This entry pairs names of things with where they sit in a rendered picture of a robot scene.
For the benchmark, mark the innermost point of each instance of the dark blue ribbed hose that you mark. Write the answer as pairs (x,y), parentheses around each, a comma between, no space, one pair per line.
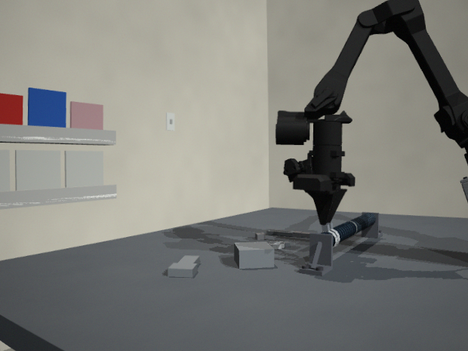
(321,244)

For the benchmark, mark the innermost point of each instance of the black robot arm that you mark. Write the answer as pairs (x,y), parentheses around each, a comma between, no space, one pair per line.
(406,19)

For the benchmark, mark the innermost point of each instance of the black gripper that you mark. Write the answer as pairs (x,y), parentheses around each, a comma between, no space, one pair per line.
(326,166)

